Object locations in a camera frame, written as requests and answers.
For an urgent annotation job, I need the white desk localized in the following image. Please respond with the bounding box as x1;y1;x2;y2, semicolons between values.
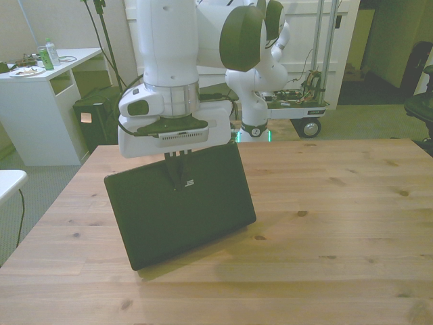
0;47;112;167

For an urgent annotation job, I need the white plate with food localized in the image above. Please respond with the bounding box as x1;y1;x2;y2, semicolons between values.
9;66;45;78

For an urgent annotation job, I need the grey wrist camera black mount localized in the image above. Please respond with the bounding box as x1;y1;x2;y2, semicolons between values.
136;116;218;149

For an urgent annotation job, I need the clear plastic bottle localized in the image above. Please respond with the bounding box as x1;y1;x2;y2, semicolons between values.
45;37;62;67

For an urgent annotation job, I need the tangle of wires on desk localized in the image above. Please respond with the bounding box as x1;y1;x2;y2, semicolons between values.
14;52;43;67

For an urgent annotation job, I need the black tripod stand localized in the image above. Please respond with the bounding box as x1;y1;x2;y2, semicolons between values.
79;0;124;93

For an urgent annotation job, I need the white rounded table corner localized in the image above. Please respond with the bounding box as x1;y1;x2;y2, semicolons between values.
0;169;28;207

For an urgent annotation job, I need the green drink can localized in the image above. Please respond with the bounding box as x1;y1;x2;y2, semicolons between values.
37;45;55;71

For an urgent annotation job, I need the wheeled equipment cart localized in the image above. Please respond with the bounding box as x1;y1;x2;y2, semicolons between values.
260;0;342;139

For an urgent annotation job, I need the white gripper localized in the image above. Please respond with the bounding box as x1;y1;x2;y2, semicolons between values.
117;104;235;191

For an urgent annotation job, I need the black box under desk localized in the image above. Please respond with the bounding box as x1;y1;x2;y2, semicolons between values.
72;87;123;153

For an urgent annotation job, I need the black office chair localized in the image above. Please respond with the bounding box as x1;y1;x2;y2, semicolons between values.
403;41;433;145

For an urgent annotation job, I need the black floor cable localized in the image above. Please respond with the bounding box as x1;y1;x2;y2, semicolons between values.
15;188;26;252

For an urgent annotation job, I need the black Asus laptop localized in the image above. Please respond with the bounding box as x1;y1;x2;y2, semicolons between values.
104;141;257;272

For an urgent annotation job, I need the cardboard box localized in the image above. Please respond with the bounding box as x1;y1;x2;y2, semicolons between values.
344;62;371;83

